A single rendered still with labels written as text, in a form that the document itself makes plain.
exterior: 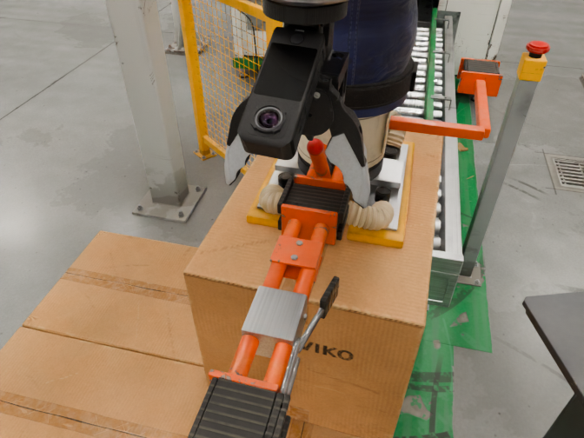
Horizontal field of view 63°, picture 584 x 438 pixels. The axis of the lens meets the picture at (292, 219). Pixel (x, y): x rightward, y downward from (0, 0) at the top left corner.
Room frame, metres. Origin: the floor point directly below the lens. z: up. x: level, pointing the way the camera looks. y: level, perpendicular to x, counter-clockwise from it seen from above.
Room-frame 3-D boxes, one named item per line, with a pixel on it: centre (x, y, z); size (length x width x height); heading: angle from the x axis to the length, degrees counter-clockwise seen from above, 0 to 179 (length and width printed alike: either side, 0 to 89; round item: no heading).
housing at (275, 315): (0.36, 0.02, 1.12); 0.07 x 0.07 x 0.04; 76
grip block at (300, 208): (0.57, -0.03, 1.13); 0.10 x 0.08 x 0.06; 76
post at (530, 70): (1.51, -0.78, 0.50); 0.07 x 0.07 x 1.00; 76
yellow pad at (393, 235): (0.79, -0.19, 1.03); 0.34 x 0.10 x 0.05; 166
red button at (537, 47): (1.51, -0.78, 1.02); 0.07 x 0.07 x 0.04
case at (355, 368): (0.79, -0.09, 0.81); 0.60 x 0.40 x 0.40; 164
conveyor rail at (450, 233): (2.13, -0.75, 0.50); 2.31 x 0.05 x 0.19; 166
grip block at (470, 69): (1.03, -0.42, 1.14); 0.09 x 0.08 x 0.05; 76
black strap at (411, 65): (0.81, -0.10, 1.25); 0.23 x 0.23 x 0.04
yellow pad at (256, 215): (0.83, 0.00, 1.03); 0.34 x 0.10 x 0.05; 166
